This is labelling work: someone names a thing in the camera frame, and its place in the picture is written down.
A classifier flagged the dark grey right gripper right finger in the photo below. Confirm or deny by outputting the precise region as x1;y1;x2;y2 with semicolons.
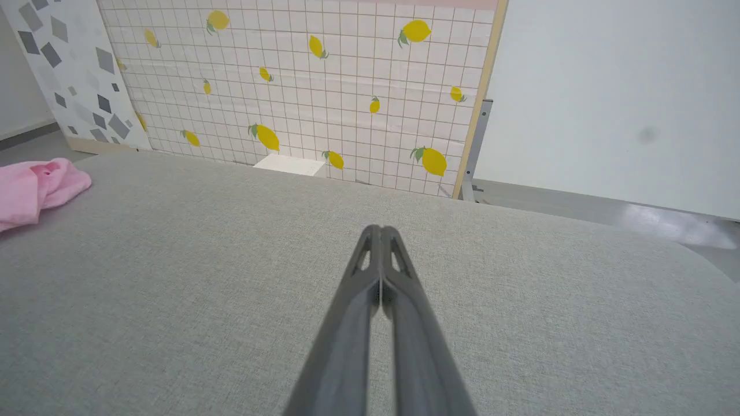
381;225;478;416

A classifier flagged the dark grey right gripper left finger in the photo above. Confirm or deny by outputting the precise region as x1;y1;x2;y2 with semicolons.
283;225;382;416

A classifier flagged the pink cloth garment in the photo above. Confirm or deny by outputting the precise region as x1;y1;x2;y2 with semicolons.
0;158;93;233

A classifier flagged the white box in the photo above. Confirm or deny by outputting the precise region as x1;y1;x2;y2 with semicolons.
253;153;327;177

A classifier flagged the grey metal panel stand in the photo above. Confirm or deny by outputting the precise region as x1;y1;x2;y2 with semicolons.
461;99;494;203

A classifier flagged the lemon print tile panel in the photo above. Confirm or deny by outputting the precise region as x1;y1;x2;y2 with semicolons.
95;0;509;200

